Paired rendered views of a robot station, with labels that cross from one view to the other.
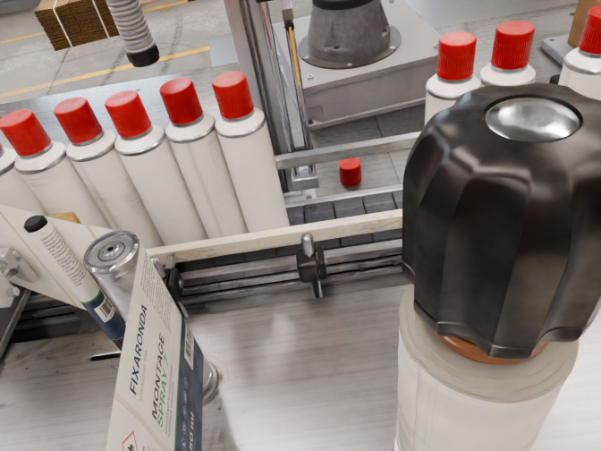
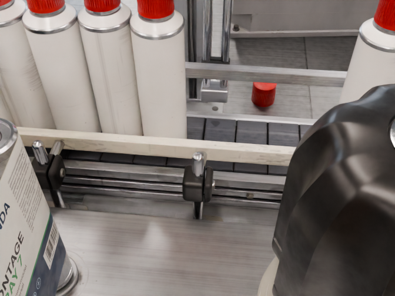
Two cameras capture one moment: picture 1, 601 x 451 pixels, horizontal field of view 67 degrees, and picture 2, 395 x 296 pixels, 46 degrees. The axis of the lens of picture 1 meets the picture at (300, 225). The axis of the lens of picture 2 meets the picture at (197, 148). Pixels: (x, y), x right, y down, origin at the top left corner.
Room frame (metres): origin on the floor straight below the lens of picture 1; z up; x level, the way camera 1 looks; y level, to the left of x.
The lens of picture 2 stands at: (0.03, -0.01, 1.27)
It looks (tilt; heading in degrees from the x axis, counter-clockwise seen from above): 47 degrees down; 2
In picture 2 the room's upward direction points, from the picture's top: straight up
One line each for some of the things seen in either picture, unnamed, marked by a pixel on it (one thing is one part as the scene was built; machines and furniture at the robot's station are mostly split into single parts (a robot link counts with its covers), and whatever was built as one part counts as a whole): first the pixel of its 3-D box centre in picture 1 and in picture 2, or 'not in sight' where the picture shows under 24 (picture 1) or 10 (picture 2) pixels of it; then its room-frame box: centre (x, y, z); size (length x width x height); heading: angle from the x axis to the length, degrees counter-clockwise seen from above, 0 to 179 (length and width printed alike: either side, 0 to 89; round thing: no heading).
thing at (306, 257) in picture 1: (314, 272); (198, 192); (0.32, 0.00, 0.89); 0.03 x 0.03 x 0.12; 86
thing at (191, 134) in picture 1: (206, 171); (112, 63); (0.42, 0.09, 0.98); 0.05 x 0.05 x 0.20
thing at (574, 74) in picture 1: (578, 111); not in sight; (0.39, -0.31, 0.98); 0.05 x 0.05 x 0.20
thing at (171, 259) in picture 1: (174, 283); (56, 169); (0.35, 0.15, 0.89); 0.06 x 0.03 x 0.12; 176
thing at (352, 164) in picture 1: (350, 170); (264, 90); (0.54, -0.09, 0.85); 0.03 x 0.03 x 0.03
